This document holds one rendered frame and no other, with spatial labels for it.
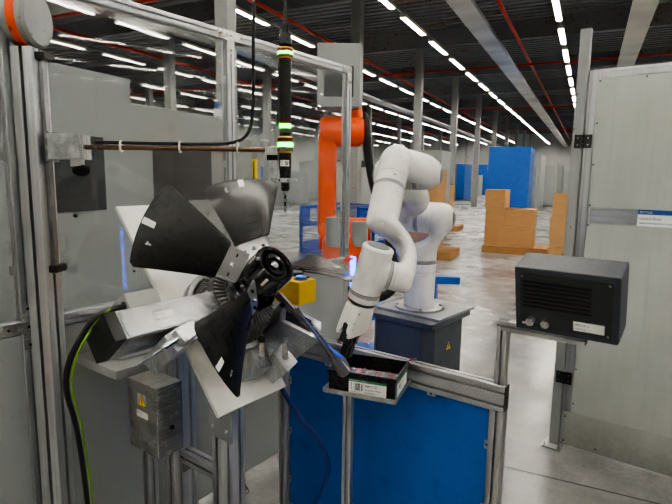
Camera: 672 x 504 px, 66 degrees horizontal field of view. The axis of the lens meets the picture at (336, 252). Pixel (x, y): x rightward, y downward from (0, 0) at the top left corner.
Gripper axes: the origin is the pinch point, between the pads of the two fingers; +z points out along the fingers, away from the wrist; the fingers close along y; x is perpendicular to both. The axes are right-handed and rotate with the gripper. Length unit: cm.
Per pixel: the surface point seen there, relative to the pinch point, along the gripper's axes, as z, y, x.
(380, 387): 11.3, -10.5, 8.4
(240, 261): -16.7, 18.6, -29.2
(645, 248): -31, -176, 44
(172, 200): -30, 33, -42
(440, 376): 9.6, -32.1, 17.3
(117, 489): 93, 18, -66
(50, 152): -29, 44, -85
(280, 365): 10.9, 9.0, -14.5
